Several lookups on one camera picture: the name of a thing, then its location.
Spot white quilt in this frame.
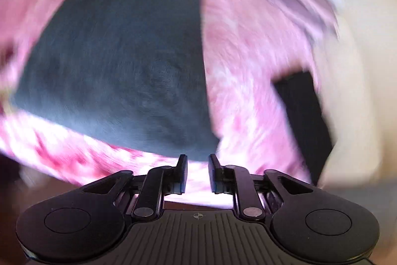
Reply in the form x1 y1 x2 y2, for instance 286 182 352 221
310 0 397 191

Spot pink fluffy blanket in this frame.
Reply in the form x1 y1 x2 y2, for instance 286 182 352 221
0 0 342 210

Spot dark grey jeans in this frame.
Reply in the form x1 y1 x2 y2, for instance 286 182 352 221
9 0 223 162

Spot black folded garment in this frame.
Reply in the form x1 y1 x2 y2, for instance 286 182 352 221
272 70 334 187

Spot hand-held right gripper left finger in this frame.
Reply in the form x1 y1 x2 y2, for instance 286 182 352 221
81 154 189 220

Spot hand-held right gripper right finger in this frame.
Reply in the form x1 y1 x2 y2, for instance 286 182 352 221
208 154 314 220

